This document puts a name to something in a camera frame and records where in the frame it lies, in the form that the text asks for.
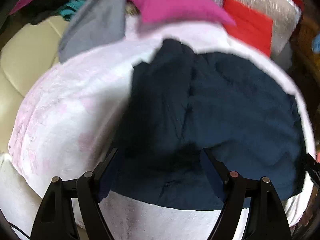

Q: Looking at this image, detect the navy blue puffer jacket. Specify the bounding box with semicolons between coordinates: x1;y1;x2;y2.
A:
98;39;305;211

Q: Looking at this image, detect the cream leather sofa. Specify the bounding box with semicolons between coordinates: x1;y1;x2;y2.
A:
1;15;68;153

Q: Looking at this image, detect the magenta pillow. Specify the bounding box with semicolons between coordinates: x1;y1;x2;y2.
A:
129;0;235;25

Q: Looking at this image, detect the grey garment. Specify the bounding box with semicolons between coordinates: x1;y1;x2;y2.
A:
58;0;126;63

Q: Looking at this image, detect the red cushion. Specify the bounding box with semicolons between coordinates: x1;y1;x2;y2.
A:
223;0;273;57

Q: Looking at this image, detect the silver foil insulation board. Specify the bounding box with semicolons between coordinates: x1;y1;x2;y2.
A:
172;0;303;63

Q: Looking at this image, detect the blue cloth in basket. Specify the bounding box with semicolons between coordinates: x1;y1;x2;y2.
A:
311;33;320;54

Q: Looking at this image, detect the teal garment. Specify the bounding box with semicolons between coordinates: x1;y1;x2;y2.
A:
57;0;85;22

